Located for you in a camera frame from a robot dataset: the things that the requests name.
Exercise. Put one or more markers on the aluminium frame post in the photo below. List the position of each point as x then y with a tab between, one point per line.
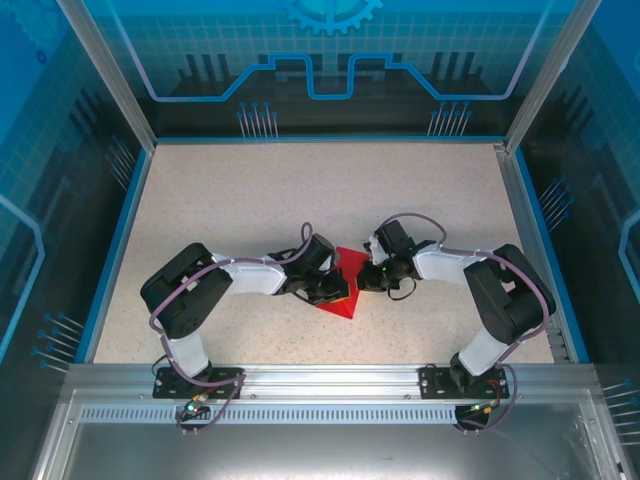
112	75
545	75

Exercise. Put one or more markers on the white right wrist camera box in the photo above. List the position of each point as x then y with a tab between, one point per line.
374	250

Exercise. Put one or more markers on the blue table edge strip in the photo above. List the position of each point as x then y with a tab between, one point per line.
539	225
117	250
325	138

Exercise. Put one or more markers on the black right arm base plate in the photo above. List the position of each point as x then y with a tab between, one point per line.
432	382

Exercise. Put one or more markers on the aluminium side rail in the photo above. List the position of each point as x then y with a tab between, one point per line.
524	225

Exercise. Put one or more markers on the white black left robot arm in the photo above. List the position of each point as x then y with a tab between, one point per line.
250	277

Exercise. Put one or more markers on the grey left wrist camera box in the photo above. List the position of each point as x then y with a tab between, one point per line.
335	256

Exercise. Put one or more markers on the steel sheet tray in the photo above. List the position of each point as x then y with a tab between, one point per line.
320	450

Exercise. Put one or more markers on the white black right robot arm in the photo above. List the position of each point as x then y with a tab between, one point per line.
440	267

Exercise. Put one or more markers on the aluminium mounting rail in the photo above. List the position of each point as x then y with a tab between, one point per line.
330	380

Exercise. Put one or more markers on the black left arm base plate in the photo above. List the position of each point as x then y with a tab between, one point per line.
165	385

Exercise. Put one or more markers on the red cloth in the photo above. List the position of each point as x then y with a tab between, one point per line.
345	309

